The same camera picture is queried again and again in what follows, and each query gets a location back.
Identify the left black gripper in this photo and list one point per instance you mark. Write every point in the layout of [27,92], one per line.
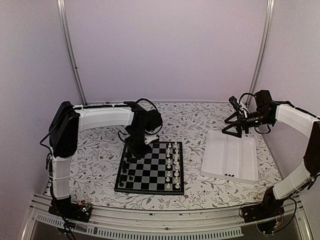
[138,153]

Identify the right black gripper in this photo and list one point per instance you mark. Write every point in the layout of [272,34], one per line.
[237,123]

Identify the black and grey chessboard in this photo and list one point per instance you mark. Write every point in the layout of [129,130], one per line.
[148,173]

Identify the white plastic divided tray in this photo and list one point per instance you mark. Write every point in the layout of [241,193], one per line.
[226,154]

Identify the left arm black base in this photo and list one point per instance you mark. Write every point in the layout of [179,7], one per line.
[66,209]

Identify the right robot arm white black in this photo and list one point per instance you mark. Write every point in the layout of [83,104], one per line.
[299,138]

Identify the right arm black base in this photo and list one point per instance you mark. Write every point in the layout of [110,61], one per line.
[271,212]

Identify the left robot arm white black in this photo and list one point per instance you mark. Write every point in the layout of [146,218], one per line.
[141,127]

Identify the white chess pieces row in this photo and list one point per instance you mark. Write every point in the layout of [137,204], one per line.
[173,164]

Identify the floral patterned table mat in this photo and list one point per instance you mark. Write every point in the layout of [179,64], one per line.
[96,162]

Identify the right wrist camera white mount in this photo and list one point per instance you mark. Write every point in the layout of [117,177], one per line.
[236,104]

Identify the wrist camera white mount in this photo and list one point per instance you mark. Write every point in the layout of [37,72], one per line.
[148,139]
[236,104]

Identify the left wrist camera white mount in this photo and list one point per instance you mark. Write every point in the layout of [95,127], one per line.
[148,139]

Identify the right aluminium frame post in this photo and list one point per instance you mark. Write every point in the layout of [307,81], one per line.
[270,5]

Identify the aluminium frame post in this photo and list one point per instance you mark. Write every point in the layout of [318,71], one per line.
[61,7]
[270,5]

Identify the front aluminium rail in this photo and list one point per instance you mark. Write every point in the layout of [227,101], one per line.
[128,224]

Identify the left aluminium frame post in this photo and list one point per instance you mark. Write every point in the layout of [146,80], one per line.
[61,7]

